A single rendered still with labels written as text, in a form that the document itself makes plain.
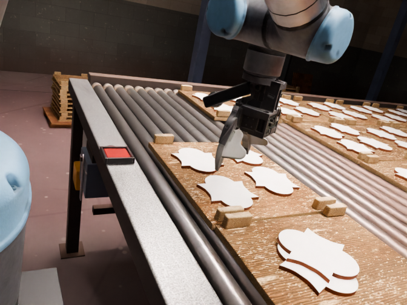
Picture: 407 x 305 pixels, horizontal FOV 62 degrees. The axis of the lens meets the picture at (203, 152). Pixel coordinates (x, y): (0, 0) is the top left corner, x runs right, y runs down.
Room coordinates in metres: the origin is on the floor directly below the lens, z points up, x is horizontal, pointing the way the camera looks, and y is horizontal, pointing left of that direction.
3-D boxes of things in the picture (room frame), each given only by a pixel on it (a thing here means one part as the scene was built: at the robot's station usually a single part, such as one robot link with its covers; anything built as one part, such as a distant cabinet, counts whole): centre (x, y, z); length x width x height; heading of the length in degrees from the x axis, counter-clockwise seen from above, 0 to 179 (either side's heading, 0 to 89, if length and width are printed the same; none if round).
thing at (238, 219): (0.58, -0.09, 0.95); 0.06 x 0.02 x 0.03; 119
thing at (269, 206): (0.83, -0.09, 0.93); 0.41 x 0.35 x 0.02; 31
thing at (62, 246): (1.47, 0.59, 0.43); 0.12 x 0.12 x 0.85; 30
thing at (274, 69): (0.70, -0.08, 1.24); 0.08 x 0.08 x 0.05
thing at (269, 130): (0.69, -0.09, 1.16); 0.09 x 0.08 x 0.12; 62
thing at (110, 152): (0.82, 0.22, 0.92); 0.06 x 0.06 x 0.01; 30
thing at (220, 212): (0.60, -0.08, 0.95); 0.06 x 0.02 x 0.03; 121
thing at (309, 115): (1.78, -0.39, 0.94); 0.41 x 0.35 x 0.04; 29
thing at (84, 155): (0.99, 0.33, 0.77); 0.14 x 0.11 x 0.18; 30
